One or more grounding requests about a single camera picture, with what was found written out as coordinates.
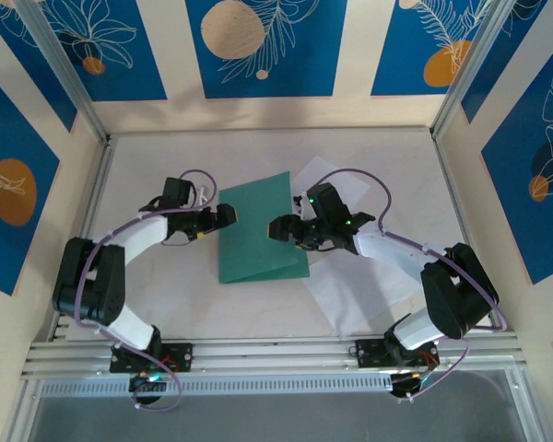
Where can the aluminium table edge rail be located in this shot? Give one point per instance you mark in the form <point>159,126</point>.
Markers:
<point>276,357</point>

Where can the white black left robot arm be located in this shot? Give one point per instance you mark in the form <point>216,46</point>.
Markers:
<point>143,235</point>

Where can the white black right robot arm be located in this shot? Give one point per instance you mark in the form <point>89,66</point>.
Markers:
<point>387,251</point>

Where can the aluminium frame post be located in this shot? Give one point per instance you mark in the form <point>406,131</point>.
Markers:
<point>67,69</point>
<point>486,69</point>

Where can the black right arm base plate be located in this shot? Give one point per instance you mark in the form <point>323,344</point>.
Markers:
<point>368,354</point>

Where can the black connector board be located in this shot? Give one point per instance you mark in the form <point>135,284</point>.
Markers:
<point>147,384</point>
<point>405,384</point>

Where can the aluminium side rail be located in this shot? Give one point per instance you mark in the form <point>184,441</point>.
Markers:
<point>90,207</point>

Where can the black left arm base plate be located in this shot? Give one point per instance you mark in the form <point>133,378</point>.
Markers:
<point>180,357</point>

